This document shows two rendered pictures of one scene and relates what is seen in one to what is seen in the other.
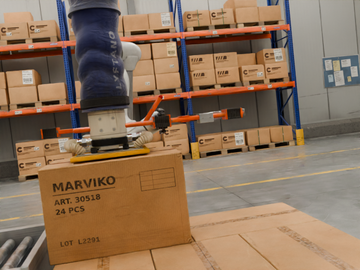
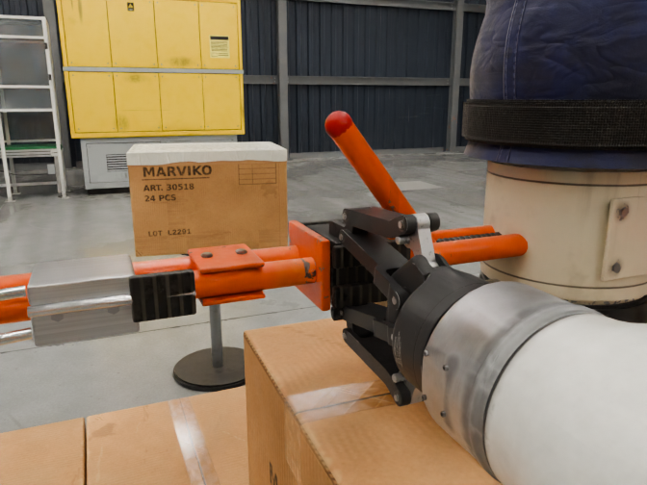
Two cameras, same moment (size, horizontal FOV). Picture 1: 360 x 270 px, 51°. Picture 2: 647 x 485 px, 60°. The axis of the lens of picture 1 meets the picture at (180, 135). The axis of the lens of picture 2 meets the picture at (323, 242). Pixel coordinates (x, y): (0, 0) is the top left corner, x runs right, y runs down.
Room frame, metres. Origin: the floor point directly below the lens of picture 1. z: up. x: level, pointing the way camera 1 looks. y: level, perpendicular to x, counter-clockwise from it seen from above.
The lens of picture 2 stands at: (2.26, -0.04, 1.22)
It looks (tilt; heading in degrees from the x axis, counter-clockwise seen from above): 14 degrees down; 167
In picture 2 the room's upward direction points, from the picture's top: straight up
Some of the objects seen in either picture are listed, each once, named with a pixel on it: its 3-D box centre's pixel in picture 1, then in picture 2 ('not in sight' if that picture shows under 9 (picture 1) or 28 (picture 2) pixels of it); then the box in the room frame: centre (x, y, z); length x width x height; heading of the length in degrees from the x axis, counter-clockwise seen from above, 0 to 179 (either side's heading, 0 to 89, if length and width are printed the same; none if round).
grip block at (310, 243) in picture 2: (160, 121); (349, 258); (1.80, 0.08, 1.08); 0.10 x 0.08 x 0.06; 9
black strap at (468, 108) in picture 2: (105, 102); (582, 119); (1.76, 0.33, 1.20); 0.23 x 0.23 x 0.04
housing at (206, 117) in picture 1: (204, 118); (86, 296); (1.83, -0.13, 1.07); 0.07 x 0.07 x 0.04; 9
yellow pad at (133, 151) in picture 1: (110, 151); not in sight; (1.67, 0.31, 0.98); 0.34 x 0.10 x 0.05; 99
